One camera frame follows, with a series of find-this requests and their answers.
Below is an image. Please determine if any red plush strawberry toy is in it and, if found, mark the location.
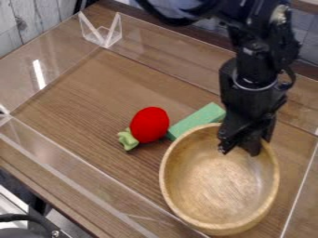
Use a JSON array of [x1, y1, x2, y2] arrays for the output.
[[116, 107, 170, 151]]

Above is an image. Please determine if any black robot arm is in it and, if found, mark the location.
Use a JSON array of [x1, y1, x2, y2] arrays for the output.
[[135, 0, 301, 156]]

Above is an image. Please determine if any black cable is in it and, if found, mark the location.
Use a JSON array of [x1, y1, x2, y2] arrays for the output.
[[0, 213, 32, 231]]

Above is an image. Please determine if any green rectangular block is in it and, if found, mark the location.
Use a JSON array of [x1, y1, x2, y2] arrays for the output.
[[167, 102, 226, 141]]

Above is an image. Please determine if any black metal bracket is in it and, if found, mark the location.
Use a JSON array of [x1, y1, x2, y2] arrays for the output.
[[27, 205, 74, 238]]

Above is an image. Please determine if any light wooden bowl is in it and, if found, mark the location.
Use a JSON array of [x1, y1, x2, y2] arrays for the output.
[[159, 123, 281, 236]]

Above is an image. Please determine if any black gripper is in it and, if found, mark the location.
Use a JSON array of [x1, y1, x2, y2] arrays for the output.
[[218, 59, 293, 156]]

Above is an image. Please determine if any clear acrylic corner bracket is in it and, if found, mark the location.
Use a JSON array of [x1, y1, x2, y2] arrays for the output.
[[79, 12, 123, 48]]

